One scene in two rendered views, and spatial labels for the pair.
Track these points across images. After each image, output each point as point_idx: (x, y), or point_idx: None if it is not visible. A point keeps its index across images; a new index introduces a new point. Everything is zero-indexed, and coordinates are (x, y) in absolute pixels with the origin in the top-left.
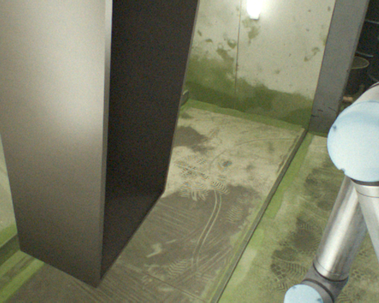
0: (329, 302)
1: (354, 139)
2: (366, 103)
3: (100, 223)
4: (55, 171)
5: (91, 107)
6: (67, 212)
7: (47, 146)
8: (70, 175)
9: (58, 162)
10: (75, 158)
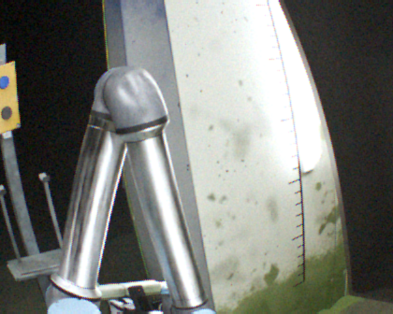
0: (169, 304)
1: None
2: None
3: (342, 219)
4: (356, 156)
5: (318, 89)
6: (358, 203)
7: (355, 130)
8: (349, 160)
9: (353, 146)
10: (342, 141)
